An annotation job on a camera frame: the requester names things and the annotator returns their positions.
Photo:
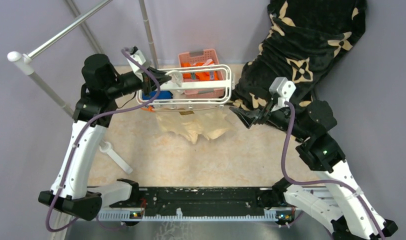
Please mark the pink plastic basket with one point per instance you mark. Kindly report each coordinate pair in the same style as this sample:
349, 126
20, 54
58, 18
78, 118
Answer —
201, 56

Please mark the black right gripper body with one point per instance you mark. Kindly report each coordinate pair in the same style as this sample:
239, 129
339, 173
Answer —
266, 113

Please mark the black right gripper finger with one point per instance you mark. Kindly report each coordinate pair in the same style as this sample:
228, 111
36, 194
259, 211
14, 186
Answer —
248, 122
244, 113

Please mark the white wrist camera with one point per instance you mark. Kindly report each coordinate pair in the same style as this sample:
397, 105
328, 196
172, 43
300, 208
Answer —
281, 90
140, 58

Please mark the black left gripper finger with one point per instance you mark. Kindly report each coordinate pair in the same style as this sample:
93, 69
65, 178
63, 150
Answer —
159, 74
160, 83

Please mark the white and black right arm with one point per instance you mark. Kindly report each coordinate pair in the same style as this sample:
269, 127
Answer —
335, 199

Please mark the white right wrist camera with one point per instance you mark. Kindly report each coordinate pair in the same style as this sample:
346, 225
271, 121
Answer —
281, 90

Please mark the orange garment in basket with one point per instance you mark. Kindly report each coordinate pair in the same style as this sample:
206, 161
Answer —
200, 76

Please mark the white plastic clip hanger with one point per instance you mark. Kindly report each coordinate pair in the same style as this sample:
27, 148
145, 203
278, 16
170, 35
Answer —
177, 86

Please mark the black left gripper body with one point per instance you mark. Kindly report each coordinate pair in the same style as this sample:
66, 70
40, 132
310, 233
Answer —
147, 84

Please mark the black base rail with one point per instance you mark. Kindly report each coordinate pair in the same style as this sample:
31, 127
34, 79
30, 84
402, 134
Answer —
204, 201

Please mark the purple clothes peg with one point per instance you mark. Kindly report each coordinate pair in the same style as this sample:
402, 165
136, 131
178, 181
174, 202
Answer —
212, 75

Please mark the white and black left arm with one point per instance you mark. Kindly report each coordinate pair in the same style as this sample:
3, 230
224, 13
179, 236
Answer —
93, 113

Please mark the black floral blanket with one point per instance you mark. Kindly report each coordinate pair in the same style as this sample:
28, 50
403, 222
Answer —
304, 42

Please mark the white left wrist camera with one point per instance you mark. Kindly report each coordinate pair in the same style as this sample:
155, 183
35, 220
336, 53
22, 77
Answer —
140, 58

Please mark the orange clothes peg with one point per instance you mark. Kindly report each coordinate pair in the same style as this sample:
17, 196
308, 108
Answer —
148, 109

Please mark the cream boxer underwear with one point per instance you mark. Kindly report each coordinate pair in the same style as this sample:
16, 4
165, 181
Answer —
211, 123

